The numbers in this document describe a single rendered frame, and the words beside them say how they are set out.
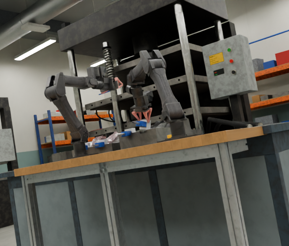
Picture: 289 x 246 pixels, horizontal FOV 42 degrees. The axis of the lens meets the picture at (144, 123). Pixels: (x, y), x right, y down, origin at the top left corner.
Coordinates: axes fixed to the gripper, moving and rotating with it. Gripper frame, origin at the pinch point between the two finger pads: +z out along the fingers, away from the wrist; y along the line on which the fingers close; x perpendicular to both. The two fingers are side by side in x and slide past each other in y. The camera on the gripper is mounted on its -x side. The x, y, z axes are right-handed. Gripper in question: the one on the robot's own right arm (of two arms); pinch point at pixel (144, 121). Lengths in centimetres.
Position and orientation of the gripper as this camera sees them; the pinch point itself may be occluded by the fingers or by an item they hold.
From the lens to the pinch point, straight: 206.8
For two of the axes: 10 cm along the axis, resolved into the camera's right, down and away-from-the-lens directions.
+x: -5.4, 3.8, -7.5
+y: -8.1, 0.1, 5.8
